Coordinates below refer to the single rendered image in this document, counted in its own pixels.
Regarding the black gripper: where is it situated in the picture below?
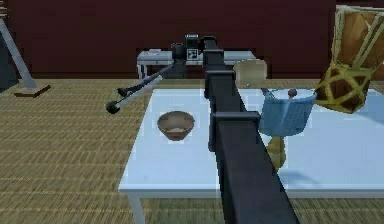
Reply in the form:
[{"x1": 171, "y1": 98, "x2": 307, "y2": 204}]
[{"x1": 105, "y1": 42, "x2": 188, "y2": 115}]

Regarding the brown bowl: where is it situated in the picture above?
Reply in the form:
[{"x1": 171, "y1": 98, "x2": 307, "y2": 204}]
[{"x1": 156, "y1": 110, "x2": 196, "y2": 142}]

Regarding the grey side table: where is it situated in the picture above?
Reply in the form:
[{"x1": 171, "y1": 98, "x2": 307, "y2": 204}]
[{"x1": 136, "y1": 49, "x2": 257, "y2": 80}]

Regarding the pale blue table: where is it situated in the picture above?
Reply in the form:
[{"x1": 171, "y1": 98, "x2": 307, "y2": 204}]
[{"x1": 118, "y1": 87, "x2": 384, "y2": 224}]

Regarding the beige chair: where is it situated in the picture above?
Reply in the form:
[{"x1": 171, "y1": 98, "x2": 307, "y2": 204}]
[{"x1": 232, "y1": 58, "x2": 268, "y2": 89}]

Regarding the grey floor lamp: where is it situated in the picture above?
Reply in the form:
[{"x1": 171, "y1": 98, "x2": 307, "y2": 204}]
[{"x1": 0, "y1": 6, "x2": 52, "y2": 99}]

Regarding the blue shade table lamp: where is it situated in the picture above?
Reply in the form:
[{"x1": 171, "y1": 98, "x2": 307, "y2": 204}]
[{"x1": 258, "y1": 88, "x2": 318, "y2": 172}]

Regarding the brown yellow lattice vase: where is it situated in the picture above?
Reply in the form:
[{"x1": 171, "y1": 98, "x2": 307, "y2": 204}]
[{"x1": 314, "y1": 4, "x2": 384, "y2": 115}]

